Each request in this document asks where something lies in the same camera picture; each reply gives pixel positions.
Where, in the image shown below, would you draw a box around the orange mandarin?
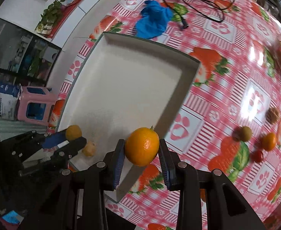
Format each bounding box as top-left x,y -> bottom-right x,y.
261,132 -> 277,151
124,126 -> 160,167

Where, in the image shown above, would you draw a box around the green leafy herbs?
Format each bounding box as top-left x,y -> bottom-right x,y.
35,0 -> 65,35

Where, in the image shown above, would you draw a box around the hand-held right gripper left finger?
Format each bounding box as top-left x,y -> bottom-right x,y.
42,139 -> 126,230

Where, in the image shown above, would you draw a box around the red cherry tomato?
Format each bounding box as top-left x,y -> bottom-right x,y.
252,150 -> 264,163

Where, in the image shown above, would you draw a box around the pink plastic stool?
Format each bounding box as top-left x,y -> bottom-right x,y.
17,86 -> 58,126

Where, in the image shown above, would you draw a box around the white printed bag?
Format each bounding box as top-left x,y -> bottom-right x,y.
0,81 -> 21,120

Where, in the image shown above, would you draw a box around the husked golden berry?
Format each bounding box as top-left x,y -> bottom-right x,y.
82,141 -> 96,157
268,107 -> 281,124

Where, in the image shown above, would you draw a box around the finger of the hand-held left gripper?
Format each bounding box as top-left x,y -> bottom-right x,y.
18,136 -> 87,176
0,129 -> 70,156

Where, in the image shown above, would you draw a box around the black power cable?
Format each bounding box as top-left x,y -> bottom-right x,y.
160,0 -> 236,30

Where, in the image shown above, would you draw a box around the person's left hand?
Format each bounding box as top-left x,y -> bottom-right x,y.
0,209 -> 24,224

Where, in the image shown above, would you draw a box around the blue crumpled cloth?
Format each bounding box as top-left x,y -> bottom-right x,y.
134,0 -> 174,39

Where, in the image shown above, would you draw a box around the yellow golden berry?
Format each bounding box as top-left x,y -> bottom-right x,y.
239,125 -> 252,142
66,125 -> 82,141

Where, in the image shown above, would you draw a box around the strawberry print plastic tablecloth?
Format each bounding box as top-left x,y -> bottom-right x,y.
47,0 -> 281,230

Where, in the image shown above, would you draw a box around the white shallow tray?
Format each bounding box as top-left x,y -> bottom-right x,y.
55,32 -> 201,203

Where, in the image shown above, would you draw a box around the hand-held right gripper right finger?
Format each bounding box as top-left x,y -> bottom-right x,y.
158,139 -> 267,230

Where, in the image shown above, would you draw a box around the glass door cabinet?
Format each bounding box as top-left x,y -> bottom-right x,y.
0,19 -> 62,87

